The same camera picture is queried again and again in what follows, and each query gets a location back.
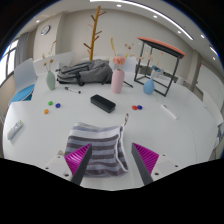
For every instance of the recessed ceiling spotlights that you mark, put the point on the recessed ceiling spotlights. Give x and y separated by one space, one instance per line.
119 5

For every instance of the blue round magnet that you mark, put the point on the blue round magnet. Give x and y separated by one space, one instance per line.
58 105
139 107

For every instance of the black frame stand orange top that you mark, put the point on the black frame stand orange top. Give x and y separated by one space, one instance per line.
161 44

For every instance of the red round magnet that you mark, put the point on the red round magnet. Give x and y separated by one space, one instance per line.
134 107

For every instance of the black whiteboard marker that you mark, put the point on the black whiteboard marker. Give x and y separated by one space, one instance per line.
71 90

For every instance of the large window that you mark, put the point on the large window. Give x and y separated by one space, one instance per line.
6 63

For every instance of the grey curtain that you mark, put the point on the grey curtain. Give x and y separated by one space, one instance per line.
21 48

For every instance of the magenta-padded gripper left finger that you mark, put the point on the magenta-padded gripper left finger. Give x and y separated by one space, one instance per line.
80 159

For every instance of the pink vase with flowers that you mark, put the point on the pink vase with flowers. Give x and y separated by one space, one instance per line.
117 81

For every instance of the white chair with blue seat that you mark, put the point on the white chair with blue seat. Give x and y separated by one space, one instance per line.
23 75

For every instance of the green vase with dried flowers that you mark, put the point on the green vase with dried flowers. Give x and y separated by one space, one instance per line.
50 81

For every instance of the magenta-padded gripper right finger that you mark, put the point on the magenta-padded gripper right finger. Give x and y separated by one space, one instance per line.
146 159

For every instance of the ceiling light strip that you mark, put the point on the ceiling light strip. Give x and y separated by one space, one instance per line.
160 15

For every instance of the blue vase with dried stems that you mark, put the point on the blue vase with dried stems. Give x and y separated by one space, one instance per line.
149 87

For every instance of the grey striped towel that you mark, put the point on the grey striped towel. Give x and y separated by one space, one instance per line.
100 145

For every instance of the white remote control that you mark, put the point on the white remote control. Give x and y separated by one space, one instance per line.
15 130

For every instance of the wooden coat rack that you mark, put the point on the wooden coat rack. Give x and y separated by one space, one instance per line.
94 33

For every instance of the orange round magnet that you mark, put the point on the orange round magnet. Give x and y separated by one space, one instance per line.
46 111

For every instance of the round wall clock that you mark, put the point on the round wall clock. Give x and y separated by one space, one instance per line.
45 30

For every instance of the black rectangular case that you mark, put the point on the black rectangular case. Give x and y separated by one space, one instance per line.
102 103

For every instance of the green round magnet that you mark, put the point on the green round magnet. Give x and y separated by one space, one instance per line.
50 103

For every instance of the white flat bar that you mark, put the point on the white flat bar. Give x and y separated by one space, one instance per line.
168 111

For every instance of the grey backpack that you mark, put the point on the grey backpack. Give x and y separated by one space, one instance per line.
88 71

